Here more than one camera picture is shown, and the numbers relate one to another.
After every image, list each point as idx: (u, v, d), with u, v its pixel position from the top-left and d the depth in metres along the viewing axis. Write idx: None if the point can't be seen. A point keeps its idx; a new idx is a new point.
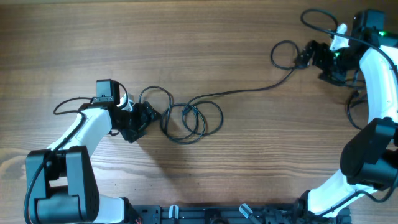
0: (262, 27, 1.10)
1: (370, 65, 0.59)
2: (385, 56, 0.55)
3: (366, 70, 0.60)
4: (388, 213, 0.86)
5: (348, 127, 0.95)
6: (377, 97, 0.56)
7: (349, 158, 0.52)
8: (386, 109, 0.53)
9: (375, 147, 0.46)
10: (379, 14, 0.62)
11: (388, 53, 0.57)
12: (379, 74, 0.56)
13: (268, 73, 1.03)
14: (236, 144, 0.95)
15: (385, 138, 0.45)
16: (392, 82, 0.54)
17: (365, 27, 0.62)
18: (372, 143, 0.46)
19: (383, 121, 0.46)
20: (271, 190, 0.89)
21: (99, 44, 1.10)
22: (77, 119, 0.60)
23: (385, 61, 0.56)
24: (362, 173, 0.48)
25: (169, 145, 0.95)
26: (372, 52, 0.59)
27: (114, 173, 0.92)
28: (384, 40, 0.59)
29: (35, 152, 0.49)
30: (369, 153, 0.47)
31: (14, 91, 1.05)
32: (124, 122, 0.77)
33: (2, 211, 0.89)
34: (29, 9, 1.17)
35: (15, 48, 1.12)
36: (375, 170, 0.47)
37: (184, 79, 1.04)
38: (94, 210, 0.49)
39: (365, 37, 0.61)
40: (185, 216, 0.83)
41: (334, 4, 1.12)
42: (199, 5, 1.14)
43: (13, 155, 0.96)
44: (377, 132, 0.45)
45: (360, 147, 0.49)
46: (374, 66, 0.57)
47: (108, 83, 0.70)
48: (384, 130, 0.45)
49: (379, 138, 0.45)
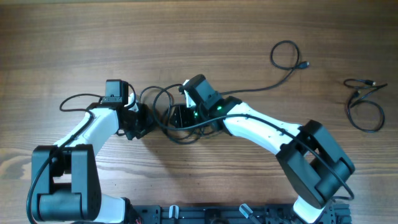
0: (262, 27, 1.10)
1: (235, 128, 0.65)
2: (236, 116, 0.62)
3: (239, 130, 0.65)
4: (388, 213, 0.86)
5: (348, 127, 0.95)
6: (262, 141, 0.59)
7: (304, 193, 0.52)
8: (274, 143, 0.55)
9: (305, 172, 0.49)
10: (205, 85, 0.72)
11: (236, 111, 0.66)
12: (245, 127, 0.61)
13: (268, 73, 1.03)
14: (237, 144, 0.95)
15: (296, 158, 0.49)
16: (257, 126, 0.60)
17: (208, 104, 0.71)
18: (300, 173, 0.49)
19: (286, 154, 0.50)
20: (270, 191, 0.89)
21: (99, 44, 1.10)
22: (85, 118, 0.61)
23: (239, 119, 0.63)
24: (326, 196, 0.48)
25: (169, 145, 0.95)
26: (227, 121, 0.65)
27: (114, 173, 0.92)
28: (227, 107, 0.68)
29: (41, 148, 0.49)
30: (310, 180, 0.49)
31: (14, 91, 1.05)
32: (130, 122, 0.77)
33: (2, 211, 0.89)
34: (29, 9, 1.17)
35: (15, 48, 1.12)
36: (325, 181, 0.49)
37: (184, 79, 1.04)
38: (94, 210, 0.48)
39: (209, 111, 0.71)
40: (185, 216, 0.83)
41: (334, 4, 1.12)
42: (199, 5, 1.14)
43: (13, 155, 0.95)
44: (294, 164, 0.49)
45: (298, 182, 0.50)
46: (240, 126, 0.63)
47: (117, 83, 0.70)
48: (290, 157, 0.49)
49: (295, 163, 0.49)
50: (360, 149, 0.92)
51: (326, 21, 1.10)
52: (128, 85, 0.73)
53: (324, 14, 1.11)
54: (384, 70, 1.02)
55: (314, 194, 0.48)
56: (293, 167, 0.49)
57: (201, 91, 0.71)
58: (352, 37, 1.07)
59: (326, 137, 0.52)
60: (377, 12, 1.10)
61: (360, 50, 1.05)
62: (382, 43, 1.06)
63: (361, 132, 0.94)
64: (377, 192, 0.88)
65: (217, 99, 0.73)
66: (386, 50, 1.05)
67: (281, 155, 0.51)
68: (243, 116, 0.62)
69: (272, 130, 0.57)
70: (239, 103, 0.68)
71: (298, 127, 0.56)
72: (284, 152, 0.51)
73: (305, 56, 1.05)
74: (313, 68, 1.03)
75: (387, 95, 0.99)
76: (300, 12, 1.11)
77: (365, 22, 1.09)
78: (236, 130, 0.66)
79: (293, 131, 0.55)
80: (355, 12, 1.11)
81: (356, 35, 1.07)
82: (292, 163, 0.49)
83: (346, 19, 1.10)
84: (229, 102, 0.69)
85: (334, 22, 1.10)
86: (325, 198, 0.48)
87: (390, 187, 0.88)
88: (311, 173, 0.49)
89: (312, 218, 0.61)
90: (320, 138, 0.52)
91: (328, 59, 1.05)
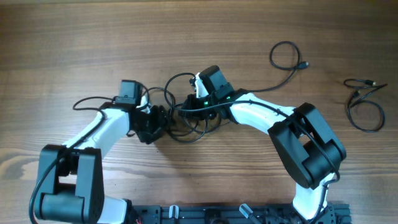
0: (262, 27, 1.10)
1: (241, 115, 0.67)
2: (240, 101, 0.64)
3: (243, 117, 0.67)
4: (388, 213, 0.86)
5: (348, 127, 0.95)
6: (261, 124, 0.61)
7: (293, 171, 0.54)
8: (270, 123, 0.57)
9: (295, 150, 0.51)
10: (218, 73, 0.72)
11: (242, 98, 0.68)
12: (247, 112, 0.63)
13: (268, 73, 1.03)
14: (236, 144, 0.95)
15: (286, 135, 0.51)
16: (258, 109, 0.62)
17: (218, 94, 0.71)
18: (290, 149, 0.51)
19: (277, 128, 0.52)
20: (270, 191, 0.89)
21: (99, 44, 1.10)
22: (97, 118, 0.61)
23: (242, 104, 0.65)
24: (314, 176, 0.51)
25: (169, 145, 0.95)
26: (234, 107, 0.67)
27: (114, 173, 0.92)
28: (234, 97, 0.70)
29: (50, 147, 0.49)
30: (298, 157, 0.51)
31: (14, 91, 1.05)
32: (140, 123, 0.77)
33: (1, 211, 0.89)
34: (29, 9, 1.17)
35: (15, 48, 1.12)
36: (314, 161, 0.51)
37: (185, 79, 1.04)
38: (96, 214, 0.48)
39: (217, 99, 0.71)
40: (185, 216, 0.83)
41: (334, 4, 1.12)
42: (199, 5, 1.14)
43: (13, 155, 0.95)
44: (284, 140, 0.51)
45: (287, 159, 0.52)
46: (242, 112, 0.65)
47: (132, 84, 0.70)
48: (282, 132, 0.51)
49: (285, 140, 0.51)
50: (359, 149, 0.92)
51: (326, 21, 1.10)
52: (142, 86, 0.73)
53: (323, 14, 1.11)
54: (384, 69, 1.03)
55: (302, 172, 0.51)
56: (282, 142, 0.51)
57: (212, 79, 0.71)
58: (352, 37, 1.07)
59: (318, 119, 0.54)
60: (376, 12, 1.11)
61: (360, 50, 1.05)
62: (382, 43, 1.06)
63: (360, 132, 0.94)
64: (376, 192, 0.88)
65: (228, 90, 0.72)
66: (386, 50, 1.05)
67: (272, 129, 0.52)
68: (247, 102, 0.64)
69: (268, 112, 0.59)
70: (246, 93, 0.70)
71: (293, 109, 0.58)
72: (276, 126, 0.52)
73: (305, 56, 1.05)
74: (314, 68, 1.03)
75: (387, 95, 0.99)
76: (300, 12, 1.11)
77: (365, 22, 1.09)
78: (240, 117, 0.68)
79: (288, 112, 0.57)
80: (355, 12, 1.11)
81: (356, 35, 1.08)
82: (282, 139, 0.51)
83: (347, 19, 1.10)
84: (238, 93, 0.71)
85: (334, 22, 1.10)
86: (313, 178, 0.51)
87: (389, 186, 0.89)
88: (301, 150, 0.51)
89: (310, 214, 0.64)
90: (312, 119, 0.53)
91: (328, 59, 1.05)
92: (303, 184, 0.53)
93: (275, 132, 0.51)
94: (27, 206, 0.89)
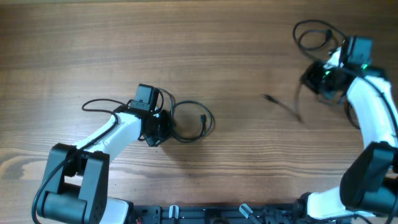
0: (262, 27, 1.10)
1: (359, 94, 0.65)
2: (372, 84, 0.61)
3: (359, 98, 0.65)
4: None
5: (348, 127, 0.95)
6: (371, 120, 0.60)
7: (349, 186, 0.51)
8: (379, 121, 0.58)
9: (374, 179, 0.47)
10: (366, 42, 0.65)
11: (377, 86, 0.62)
12: (370, 101, 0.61)
13: (268, 73, 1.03)
14: (236, 144, 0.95)
15: (383, 163, 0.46)
16: (384, 114, 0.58)
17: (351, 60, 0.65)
18: (374, 170, 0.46)
19: (381, 147, 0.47)
20: (270, 191, 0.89)
21: (99, 44, 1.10)
22: (110, 121, 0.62)
23: (372, 90, 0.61)
24: (364, 204, 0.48)
25: (170, 145, 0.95)
26: (361, 84, 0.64)
27: (114, 173, 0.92)
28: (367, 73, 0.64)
29: (60, 146, 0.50)
30: (370, 184, 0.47)
31: (14, 91, 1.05)
32: (153, 128, 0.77)
33: (2, 210, 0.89)
34: (30, 9, 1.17)
35: (15, 48, 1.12)
36: (378, 199, 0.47)
37: (184, 79, 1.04)
38: (96, 219, 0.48)
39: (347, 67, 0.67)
40: (185, 216, 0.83)
41: (334, 4, 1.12)
42: (199, 5, 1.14)
43: (13, 155, 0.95)
44: (377, 158, 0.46)
45: (357, 173, 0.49)
46: (364, 96, 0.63)
47: (149, 90, 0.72)
48: (382, 156, 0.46)
49: (377, 164, 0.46)
50: (359, 148, 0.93)
51: (327, 21, 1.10)
52: (158, 92, 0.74)
53: (324, 15, 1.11)
54: (385, 69, 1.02)
55: (358, 193, 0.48)
56: (373, 162, 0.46)
57: (356, 43, 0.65)
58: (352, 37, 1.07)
59: None
60: (376, 12, 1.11)
61: None
62: (382, 43, 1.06)
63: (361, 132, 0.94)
64: None
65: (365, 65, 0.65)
66: (387, 50, 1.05)
67: (377, 146, 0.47)
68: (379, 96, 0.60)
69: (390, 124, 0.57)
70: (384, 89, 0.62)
71: None
72: (382, 146, 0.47)
73: (305, 56, 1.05)
74: None
75: None
76: (300, 12, 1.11)
77: (365, 22, 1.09)
78: (355, 95, 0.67)
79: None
80: (356, 12, 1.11)
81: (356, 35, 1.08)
82: (377, 162, 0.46)
83: (347, 19, 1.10)
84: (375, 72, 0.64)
85: (335, 22, 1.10)
86: (360, 205, 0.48)
87: None
88: (378, 183, 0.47)
89: (314, 213, 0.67)
90: None
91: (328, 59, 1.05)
92: (346, 201, 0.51)
93: (377, 149, 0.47)
94: (27, 206, 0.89)
